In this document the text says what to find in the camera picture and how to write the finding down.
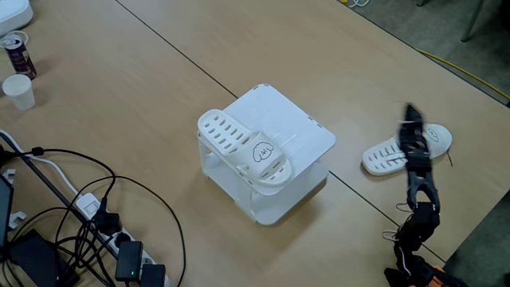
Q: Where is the grey chair leg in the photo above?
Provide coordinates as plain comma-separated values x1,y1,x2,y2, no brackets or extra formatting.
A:
461,0,486,43

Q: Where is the white flat device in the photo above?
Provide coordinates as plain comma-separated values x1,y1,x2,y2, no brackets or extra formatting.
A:
0,0,34,37

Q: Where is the black power adapter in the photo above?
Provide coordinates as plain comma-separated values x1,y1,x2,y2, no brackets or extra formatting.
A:
139,263,167,287

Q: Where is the white paper cup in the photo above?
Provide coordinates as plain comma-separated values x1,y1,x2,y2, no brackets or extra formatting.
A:
2,73,36,111

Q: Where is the white coiled cable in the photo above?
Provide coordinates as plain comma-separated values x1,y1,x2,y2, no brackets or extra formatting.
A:
0,29,30,49

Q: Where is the yellow floor cable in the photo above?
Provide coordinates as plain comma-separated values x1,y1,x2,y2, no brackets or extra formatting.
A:
416,48,510,101

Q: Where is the black flat power brick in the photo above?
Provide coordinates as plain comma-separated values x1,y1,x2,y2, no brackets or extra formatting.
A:
7,229,80,287

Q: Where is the dark purple drink can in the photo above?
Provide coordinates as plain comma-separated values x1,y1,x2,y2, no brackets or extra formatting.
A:
3,36,37,81

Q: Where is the white power strip cord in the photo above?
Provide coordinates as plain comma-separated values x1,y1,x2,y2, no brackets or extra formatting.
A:
0,128,80,197

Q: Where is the white slipper with dog print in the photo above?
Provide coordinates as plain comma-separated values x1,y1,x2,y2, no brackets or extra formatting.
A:
361,123,453,177
197,108,293,188

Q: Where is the black adapter with green light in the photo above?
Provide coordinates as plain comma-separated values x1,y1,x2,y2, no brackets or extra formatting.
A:
115,240,143,282

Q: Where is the white two-tier shoe rack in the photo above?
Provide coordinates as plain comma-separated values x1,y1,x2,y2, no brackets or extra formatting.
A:
197,83,337,226

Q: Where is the black cable with ferrite bead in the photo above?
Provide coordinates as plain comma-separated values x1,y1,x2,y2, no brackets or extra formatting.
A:
0,146,117,212

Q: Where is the white power strip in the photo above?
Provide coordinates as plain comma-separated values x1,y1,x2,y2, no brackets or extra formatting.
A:
74,192,171,287

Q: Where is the dark laptop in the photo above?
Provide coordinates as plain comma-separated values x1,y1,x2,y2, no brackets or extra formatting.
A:
0,175,15,250

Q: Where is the long black looping cable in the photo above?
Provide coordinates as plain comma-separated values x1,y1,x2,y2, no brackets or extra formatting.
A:
55,175,187,287

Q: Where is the black power plug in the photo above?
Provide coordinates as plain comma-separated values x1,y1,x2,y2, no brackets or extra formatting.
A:
92,197,123,236

